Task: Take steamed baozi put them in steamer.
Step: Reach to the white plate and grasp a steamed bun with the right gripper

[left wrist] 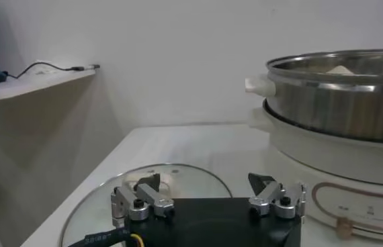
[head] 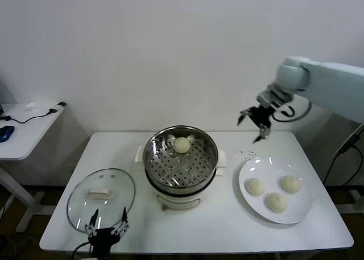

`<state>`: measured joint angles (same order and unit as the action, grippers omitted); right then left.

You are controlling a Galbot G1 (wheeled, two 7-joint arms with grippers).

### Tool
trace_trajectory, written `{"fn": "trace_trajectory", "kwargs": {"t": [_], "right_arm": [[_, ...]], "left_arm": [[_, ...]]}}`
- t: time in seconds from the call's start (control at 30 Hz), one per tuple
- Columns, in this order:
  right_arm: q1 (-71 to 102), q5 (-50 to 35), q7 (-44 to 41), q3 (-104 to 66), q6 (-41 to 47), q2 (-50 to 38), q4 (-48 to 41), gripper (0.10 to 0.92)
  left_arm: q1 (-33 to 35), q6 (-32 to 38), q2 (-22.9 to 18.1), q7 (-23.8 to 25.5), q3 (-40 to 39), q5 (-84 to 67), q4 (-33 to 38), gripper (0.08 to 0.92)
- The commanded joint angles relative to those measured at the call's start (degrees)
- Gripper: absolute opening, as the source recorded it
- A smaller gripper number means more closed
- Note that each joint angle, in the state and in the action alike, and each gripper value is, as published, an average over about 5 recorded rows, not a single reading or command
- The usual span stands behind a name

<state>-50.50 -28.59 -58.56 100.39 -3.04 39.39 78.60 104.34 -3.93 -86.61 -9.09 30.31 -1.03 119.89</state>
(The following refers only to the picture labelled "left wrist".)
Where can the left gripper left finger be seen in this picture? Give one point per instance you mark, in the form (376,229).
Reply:
(151,198)

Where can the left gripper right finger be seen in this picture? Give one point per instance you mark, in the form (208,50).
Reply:
(272,198)

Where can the round glass pot lid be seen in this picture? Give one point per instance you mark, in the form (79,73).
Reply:
(184,181)

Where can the stainless steel steamer basket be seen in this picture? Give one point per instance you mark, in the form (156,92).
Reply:
(329,110)

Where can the white electric cooker base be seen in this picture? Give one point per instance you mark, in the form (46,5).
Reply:
(312,161)

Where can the crumpled white tissue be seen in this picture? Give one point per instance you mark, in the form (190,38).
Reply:
(43,68)

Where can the white side table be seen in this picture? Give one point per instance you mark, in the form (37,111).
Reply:
(27,84)

